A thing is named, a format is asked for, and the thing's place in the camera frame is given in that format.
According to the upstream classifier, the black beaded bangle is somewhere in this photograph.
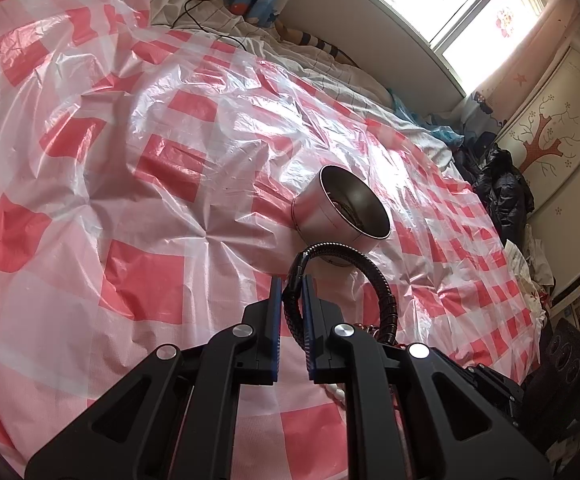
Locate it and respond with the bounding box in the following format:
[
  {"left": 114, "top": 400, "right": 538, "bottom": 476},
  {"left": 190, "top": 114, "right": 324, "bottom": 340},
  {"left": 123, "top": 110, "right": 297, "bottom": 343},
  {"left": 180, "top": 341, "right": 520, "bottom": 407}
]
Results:
[{"left": 281, "top": 242, "right": 398, "bottom": 350}]

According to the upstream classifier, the black down jacket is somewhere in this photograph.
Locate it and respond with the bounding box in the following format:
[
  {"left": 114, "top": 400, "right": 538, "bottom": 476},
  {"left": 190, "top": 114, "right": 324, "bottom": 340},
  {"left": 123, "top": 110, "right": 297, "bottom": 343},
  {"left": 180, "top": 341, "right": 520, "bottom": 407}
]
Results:
[{"left": 454, "top": 143, "right": 535, "bottom": 248}]

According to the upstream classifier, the round metal tin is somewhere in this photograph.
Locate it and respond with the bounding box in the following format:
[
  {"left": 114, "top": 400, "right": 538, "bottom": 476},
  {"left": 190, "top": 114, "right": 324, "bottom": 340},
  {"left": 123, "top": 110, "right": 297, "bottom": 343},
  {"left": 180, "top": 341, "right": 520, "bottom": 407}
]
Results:
[{"left": 291, "top": 165, "right": 391, "bottom": 254}]

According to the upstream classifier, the wardrobe with tree decal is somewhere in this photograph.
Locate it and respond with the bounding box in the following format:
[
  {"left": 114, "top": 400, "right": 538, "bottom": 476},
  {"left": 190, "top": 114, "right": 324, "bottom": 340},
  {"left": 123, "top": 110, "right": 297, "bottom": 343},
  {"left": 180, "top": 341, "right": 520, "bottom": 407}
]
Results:
[{"left": 497, "top": 49, "right": 580, "bottom": 297}]

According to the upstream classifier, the red white checkered plastic sheet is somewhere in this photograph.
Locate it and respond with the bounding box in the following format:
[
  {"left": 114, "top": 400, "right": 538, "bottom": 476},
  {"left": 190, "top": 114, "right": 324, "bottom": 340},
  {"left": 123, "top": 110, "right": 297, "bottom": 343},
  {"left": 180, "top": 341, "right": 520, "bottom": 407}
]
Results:
[{"left": 0, "top": 0, "right": 541, "bottom": 470}]

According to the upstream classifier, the blue plastic bag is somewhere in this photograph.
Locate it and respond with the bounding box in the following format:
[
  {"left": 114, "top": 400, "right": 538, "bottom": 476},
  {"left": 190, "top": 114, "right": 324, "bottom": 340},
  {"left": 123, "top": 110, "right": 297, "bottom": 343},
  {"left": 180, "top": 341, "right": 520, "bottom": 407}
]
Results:
[{"left": 389, "top": 89, "right": 464, "bottom": 152}]

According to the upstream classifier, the cartoon curtain right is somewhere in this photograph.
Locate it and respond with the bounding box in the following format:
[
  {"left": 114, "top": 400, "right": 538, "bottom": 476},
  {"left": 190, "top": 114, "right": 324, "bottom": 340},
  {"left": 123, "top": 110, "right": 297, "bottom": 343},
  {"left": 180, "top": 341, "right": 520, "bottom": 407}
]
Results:
[{"left": 459, "top": 0, "right": 580, "bottom": 139}]

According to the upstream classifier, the striped pillow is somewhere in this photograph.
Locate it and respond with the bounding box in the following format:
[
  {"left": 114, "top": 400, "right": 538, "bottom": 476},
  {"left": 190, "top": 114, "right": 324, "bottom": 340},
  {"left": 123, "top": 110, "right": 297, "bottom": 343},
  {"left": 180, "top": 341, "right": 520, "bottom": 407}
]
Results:
[{"left": 275, "top": 20, "right": 358, "bottom": 67}]

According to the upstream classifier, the white bed quilt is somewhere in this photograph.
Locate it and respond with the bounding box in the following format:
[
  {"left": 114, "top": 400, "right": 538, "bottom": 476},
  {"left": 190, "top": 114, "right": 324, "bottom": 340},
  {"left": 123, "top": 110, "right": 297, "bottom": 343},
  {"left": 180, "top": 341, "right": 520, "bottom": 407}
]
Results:
[{"left": 150, "top": 0, "right": 452, "bottom": 170}]

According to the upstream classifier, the black charger cable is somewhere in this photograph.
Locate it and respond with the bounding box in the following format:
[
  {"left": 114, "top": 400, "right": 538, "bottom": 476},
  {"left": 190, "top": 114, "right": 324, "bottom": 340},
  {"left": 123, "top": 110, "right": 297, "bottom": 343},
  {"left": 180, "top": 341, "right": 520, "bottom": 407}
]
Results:
[{"left": 169, "top": 0, "right": 249, "bottom": 51}]

